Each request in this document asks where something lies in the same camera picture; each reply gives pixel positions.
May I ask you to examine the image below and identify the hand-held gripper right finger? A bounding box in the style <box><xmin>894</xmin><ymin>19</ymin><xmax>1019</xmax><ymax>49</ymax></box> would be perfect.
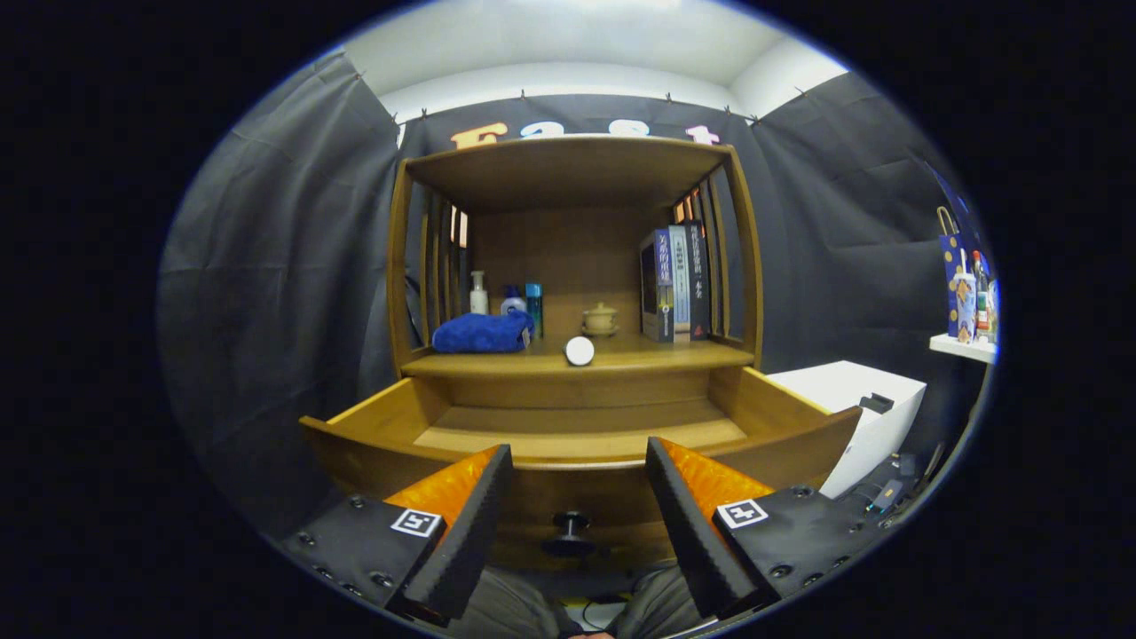
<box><xmin>645</xmin><ymin>436</ymin><xmax>897</xmax><ymax>620</ymax></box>

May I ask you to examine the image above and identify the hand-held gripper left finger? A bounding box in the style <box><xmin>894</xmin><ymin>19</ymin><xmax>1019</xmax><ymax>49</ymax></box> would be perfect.
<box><xmin>282</xmin><ymin>444</ymin><xmax>514</xmax><ymax>624</ymax></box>

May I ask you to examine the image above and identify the black drawer knob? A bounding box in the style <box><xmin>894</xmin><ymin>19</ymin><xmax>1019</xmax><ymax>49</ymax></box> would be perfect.
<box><xmin>543</xmin><ymin>511</ymin><xmax>597</xmax><ymax>558</ymax></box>

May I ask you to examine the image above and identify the wooden drawer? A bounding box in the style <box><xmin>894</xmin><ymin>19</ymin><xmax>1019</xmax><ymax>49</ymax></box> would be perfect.
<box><xmin>299</xmin><ymin>366</ymin><xmax>864</xmax><ymax>569</ymax></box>

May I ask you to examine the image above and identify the wooden countertop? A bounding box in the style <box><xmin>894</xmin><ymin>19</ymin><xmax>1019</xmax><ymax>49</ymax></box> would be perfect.
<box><xmin>401</xmin><ymin>333</ymin><xmax>755</xmax><ymax>378</ymax></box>

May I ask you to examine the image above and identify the white drawer unit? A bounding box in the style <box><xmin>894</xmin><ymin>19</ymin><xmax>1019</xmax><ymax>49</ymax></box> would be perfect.
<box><xmin>765</xmin><ymin>359</ymin><xmax>928</xmax><ymax>500</ymax></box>

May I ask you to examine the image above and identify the wooden cabinet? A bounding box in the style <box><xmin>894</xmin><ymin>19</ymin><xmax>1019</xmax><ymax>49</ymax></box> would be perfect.
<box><xmin>386</xmin><ymin>133</ymin><xmax>766</xmax><ymax>418</ymax></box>

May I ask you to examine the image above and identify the person's right leg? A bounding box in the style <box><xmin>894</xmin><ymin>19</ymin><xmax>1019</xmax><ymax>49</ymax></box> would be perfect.
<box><xmin>612</xmin><ymin>564</ymin><xmax>711</xmax><ymax>639</ymax></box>

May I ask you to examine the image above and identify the blue towel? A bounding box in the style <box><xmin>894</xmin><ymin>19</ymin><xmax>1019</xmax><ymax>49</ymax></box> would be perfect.
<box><xmin>432</xmin><ymin>309</ymin><xmax>536</xmax><ymax>354</ymax></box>

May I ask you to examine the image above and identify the white spine book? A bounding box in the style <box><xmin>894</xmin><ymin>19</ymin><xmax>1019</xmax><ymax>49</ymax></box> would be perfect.
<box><xmin>667</xmin><ymin>225</ymin><xmax>692</xmax><ymax>343</ymax></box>

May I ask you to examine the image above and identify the black spine book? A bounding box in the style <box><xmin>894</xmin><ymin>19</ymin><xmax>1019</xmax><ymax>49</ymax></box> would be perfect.
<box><xmin>682</xmin><ymin>219</ymin><xmax>711</xmax><ymax>341</ymax></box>

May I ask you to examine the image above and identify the white shelf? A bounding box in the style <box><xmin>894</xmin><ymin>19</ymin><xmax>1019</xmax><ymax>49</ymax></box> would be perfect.
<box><xmin>929</xmin><ymin>333</ymin><xmax>998</xmax><ymax>365</ymax></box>

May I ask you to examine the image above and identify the patterned paper cup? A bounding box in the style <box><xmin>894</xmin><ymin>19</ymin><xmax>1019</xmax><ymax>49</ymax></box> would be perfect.
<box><xmin>952</xmin><ymin>248</ymin><xmax>977</xmax><ymax>343</ymax></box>

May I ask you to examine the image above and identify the clear bottle red cap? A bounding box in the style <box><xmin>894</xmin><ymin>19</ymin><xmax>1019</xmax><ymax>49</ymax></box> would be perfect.
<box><xmin>971</xmin><ymin>250</ymin><xmax>990</xmax><ymax>338</ymax></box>

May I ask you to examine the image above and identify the blue dotted gift bag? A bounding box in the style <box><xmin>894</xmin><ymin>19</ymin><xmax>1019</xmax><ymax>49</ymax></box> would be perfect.
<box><xmin>938</xmin><ymin>207</ymin><xmax>970</xmax><ymax>338</ymax></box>

